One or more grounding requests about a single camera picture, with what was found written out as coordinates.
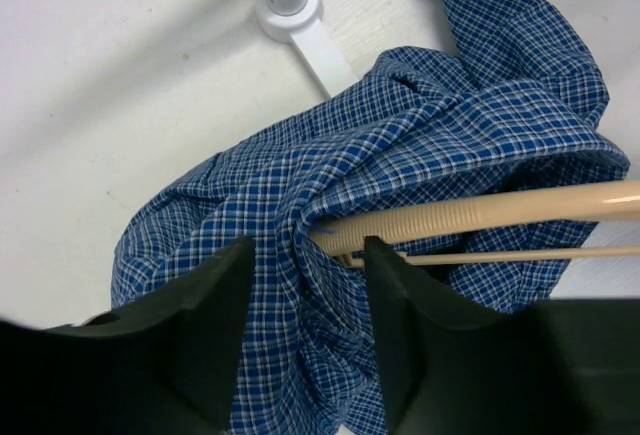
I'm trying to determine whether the blue plaid shirt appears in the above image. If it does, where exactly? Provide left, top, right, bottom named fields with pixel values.
left=111, top=0, right=629, bottom=434

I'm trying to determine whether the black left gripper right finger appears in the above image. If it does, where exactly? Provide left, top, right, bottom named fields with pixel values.
left=364, top=237, right=639, bottom=434

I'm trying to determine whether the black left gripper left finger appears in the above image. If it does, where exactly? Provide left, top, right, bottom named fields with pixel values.
left=1, top=237, right=255, bottom=434

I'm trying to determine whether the beige plastic hanger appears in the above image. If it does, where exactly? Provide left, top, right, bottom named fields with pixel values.
left=311, top=180, right=639, bottom=268

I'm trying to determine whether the white metal clothes rack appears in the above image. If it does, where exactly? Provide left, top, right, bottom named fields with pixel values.
left=255, top=0, right=358, bottom=98

